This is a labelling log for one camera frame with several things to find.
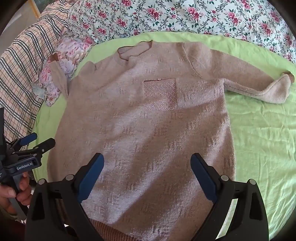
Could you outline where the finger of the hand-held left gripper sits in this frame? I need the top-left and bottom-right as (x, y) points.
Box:
(9, 133), (38, 151)
(14, 138), (56, 160)

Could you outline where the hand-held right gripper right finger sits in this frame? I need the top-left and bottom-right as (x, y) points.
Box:
(190, 152), (270, 241)

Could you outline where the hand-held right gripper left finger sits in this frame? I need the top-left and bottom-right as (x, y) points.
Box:
(25, 152), (105, 241)

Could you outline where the beige knitted sweater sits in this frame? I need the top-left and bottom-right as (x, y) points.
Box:
(46, 40), (295, 241)

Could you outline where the person's left forearm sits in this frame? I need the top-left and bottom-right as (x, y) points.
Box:
(0, 206), (27, 241)

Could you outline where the person's left hand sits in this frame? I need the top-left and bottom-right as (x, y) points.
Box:
(0, 173), (32, 216)

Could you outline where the light green bed sheet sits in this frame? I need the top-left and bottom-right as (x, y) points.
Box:
(29, 31), (296, 241)

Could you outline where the plaid checked blanket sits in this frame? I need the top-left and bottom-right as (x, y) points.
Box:
(0, 0), (74, 144)

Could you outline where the pastel floral cloth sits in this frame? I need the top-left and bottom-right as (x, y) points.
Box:
(32, 36), (96, 107)

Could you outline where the wooden framed picture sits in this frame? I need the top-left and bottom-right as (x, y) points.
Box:
(30, 0), (41, 18)

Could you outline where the white floral quilt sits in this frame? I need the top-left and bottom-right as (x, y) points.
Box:
(67, 0), (296, 64)

